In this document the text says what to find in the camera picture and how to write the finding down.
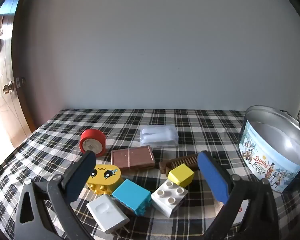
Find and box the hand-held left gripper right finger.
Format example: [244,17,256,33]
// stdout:
[197,151,287,240]

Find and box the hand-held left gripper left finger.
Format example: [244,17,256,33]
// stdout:
[14,150,97,240]

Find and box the yellow face toy block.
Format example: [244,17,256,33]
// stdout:
[86,164,124,195]

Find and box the yellow cube block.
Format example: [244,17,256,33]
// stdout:
[168,164,195,188]

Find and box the brown wooden comb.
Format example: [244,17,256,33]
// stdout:
[159,154,200,174]

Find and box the red tape roll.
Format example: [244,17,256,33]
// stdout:
[80,129,107,157]

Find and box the white charger plug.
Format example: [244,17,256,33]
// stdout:
[86,194,130,235]

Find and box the round metal cookie tin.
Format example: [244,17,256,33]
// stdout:
[238,105,300,193]

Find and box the white toy building brick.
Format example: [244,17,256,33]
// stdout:
[151,180,189,218]

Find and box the copper brown rectangular box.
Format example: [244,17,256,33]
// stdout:
[111,146,156,172]

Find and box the teal toy block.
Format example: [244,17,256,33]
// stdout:
[112,179,152,217]

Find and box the clear plastic box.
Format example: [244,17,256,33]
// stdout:
[139,124,179,148]

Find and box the black white plaid blanket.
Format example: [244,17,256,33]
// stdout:
[0,108,300,240]

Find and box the brass door knob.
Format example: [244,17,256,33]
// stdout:
[2,77,27,94]

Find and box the brown wooden door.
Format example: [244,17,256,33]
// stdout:
[0,0,37,148]

